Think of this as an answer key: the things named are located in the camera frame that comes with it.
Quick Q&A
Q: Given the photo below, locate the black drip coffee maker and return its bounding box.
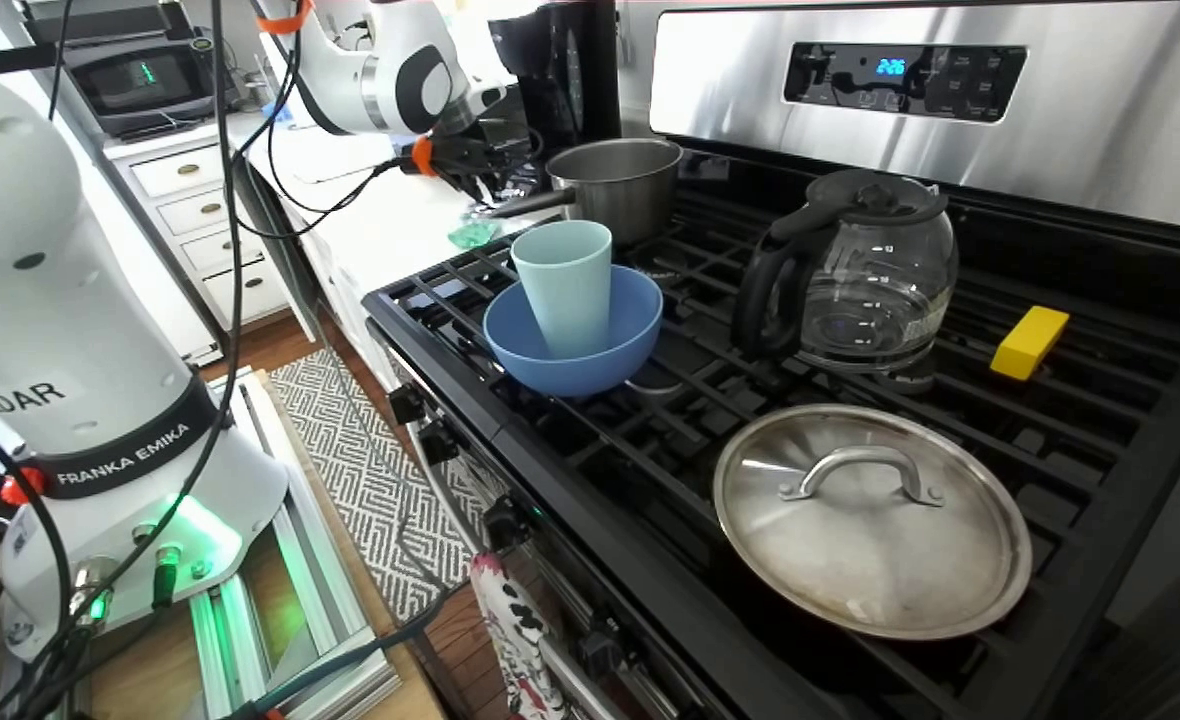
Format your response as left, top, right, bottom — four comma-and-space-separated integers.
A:
486, 0, 628, 168

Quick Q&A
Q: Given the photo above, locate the black hanging robot cable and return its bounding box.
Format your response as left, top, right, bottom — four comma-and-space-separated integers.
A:
24, 0, 254, 720

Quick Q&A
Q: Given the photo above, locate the steel saucepan with handle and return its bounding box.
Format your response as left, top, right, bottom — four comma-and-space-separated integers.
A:
546, 133, 690, 253

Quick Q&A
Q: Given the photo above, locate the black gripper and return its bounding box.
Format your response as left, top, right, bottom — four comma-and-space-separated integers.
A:
430, 88, 567, 214

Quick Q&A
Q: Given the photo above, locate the stainless black gas stove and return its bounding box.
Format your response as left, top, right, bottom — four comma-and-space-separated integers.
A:
361, 0, 1180, 720

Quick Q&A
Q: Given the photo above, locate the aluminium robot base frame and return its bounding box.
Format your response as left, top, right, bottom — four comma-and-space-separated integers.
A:
184, 371, 407, 720

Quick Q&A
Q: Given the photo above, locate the blue plastic bowl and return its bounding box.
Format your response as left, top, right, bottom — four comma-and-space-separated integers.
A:
480, 261, 670, 403

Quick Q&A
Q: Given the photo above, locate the orange taped black cable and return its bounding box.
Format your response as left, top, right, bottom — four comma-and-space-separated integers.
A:
233, 133, 446, 247

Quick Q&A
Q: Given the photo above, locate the light blue plastic cup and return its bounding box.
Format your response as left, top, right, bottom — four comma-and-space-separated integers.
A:
510, 214, 616, 360

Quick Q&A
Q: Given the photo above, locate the black toaster oven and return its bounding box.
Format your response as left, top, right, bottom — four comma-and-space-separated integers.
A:
59, 32, 227, 145

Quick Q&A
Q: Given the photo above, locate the white drawer cabinet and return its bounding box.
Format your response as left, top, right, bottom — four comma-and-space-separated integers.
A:
106, 125, 302, 334

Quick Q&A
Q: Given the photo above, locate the glass coffee carafe black handle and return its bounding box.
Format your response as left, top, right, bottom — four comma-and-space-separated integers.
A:
729, 168, 966, 380

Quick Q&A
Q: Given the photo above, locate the grey patterned floor rug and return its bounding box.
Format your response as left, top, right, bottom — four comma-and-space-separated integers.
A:
263, 346, 480, 626

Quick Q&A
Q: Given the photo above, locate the steel pot lid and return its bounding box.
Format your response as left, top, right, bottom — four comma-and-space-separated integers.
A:
708, 398, 1036, 642

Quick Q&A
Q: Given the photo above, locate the yellow sponge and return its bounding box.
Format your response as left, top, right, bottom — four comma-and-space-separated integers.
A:
988, 299, 1075, 383

